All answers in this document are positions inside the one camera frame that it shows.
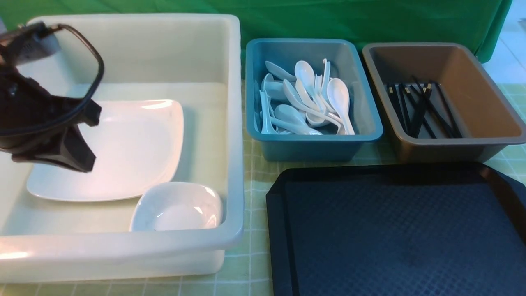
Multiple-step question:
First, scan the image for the black cable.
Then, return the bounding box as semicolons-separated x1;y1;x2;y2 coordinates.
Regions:
0;24;105;137

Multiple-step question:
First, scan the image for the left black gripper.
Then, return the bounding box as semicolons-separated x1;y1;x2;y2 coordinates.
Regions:
0;66;102;173

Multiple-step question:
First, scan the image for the small white bowl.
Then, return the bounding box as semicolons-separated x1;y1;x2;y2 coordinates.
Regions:
129;182;223;232

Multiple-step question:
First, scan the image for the black chopstick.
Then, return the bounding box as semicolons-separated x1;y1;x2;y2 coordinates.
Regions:
409;75;432;139
433;81;462;138
386;83;408;133

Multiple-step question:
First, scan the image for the green backdrop cloth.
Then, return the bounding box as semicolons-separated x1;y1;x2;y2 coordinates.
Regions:
1;0;511;83

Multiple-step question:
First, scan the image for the black serving tray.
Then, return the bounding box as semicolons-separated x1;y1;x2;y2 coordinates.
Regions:
265;162;526;296

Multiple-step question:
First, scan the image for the large white plastic tub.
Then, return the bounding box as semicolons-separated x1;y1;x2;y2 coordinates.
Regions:
1;14;244;283

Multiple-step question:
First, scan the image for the teal plastic bin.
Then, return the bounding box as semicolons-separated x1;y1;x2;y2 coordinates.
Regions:
245;39;383;162

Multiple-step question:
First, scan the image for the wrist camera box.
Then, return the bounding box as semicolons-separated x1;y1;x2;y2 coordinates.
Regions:
0;22;60;66

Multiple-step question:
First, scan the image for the brown plastic bin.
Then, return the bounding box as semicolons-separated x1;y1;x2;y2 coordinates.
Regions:
362;42;525;163

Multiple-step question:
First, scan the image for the white soup spoon in bin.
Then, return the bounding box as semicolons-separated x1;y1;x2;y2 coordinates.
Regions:
274;104;322;135
327;78;355;135
295;60;326;114

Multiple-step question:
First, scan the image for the large white rectangular plate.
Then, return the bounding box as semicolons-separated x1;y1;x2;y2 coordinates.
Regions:
27;99;185;202

